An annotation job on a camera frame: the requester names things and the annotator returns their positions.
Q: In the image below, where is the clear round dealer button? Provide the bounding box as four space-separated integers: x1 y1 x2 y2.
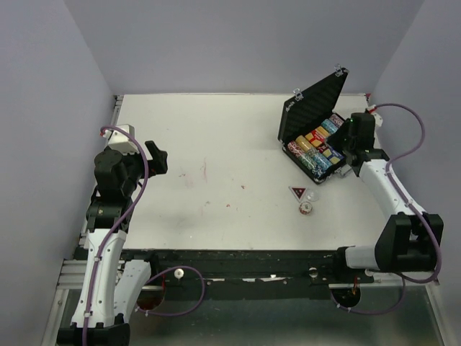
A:
305 190 320 202

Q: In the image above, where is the black poker case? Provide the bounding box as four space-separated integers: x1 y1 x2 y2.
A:
277 65 349 185

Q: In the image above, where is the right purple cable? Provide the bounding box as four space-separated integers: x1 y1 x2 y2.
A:
329 103 442 315

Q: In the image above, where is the red white chip row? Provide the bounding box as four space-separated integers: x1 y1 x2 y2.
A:
287 141 305 159

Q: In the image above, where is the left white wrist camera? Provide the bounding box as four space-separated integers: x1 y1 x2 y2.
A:
101 129 138 155

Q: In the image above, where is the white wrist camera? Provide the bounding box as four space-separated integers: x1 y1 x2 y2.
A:
101 129 138 155
366 105 383 128

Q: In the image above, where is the aluminium frame rail left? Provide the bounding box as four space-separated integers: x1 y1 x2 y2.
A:
57 259 86 290

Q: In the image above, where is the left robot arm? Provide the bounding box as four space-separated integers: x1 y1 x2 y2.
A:
56 141 168 345

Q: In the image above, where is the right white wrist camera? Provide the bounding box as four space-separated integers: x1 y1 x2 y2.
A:
366 105 383 128

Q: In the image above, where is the red triangular dealer card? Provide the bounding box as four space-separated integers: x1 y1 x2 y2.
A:
289 186 307 201

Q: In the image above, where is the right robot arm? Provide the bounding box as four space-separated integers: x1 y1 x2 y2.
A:
327 112 444 283

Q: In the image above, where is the gold chip row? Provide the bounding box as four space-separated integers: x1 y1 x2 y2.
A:
295 136 315 153

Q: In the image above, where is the red card deck box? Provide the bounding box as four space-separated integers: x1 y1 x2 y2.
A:
305 126 330 148

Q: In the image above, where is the red white chip stack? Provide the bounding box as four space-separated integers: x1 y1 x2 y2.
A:
298 201 313 215

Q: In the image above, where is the aluminium table edge rail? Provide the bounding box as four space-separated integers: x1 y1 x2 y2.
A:
109 95 124 125

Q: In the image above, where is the green blue chip row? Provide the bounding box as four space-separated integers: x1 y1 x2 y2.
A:
298 154 324 179

